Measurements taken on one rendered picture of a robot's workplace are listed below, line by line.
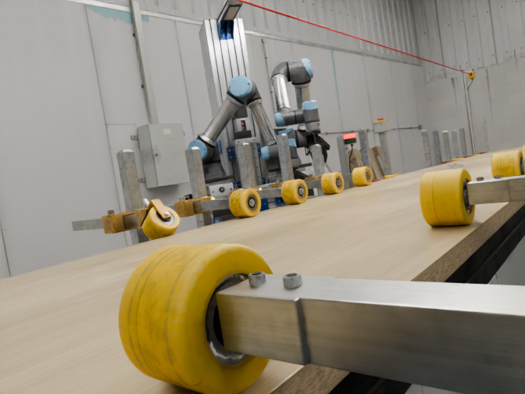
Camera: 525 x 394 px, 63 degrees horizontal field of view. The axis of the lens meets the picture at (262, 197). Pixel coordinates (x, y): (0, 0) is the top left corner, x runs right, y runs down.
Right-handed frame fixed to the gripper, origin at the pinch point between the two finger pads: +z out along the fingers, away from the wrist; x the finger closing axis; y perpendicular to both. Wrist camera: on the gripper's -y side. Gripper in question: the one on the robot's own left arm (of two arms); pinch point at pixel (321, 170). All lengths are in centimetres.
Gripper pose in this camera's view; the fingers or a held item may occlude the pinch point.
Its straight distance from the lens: 222.0
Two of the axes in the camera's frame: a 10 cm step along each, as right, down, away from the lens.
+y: -6.2, 1.4, -7.7
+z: 1.5, 9.9, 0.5
